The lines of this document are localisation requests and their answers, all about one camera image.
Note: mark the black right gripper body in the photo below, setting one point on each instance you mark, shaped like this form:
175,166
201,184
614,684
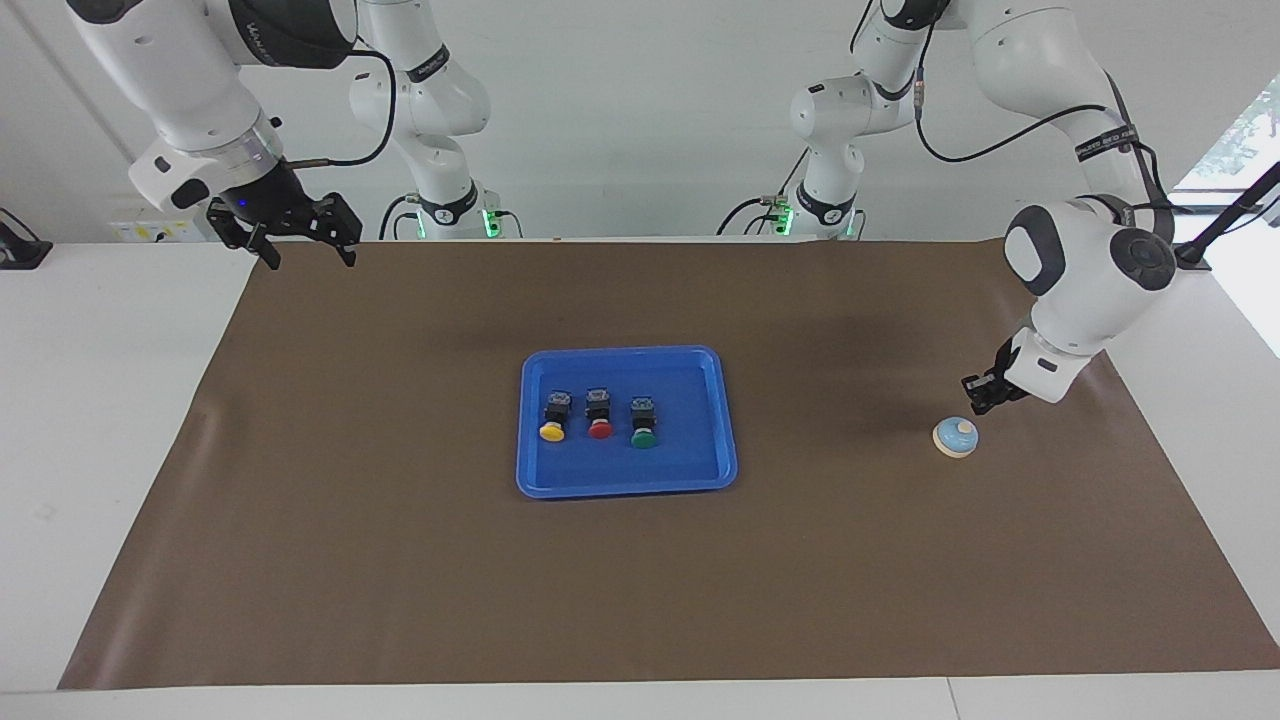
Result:
270,205

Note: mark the red push button switch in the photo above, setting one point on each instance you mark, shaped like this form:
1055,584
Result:
599,430

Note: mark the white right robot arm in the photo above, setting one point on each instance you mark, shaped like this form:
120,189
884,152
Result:
180,80

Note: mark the green push button switch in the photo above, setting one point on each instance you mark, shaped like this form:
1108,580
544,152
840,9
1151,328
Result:
643,438

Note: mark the black clamp stand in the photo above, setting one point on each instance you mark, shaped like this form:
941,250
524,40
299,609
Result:
1230,210

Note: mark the light blue call bell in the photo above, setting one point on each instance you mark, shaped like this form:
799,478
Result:
955,438

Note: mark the yellow push button switch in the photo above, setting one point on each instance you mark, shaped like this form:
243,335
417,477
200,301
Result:
551,433

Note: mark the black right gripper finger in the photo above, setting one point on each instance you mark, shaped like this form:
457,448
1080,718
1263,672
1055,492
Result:
347,242
265,248

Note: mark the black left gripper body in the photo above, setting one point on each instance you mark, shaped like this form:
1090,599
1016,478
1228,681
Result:
1003,380

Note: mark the black desk bracket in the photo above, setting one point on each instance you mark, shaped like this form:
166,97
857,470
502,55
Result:
22,252

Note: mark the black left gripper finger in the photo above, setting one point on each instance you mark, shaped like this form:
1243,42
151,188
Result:
975,387
986,404

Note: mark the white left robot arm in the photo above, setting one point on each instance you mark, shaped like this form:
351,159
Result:
1080,270

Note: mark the brown table mat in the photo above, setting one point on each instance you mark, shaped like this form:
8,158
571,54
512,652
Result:
640,580

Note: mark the white power strip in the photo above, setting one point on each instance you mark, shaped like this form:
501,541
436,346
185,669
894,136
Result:
150,232

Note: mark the blue plastic tray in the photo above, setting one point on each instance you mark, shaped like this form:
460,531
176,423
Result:
690,430

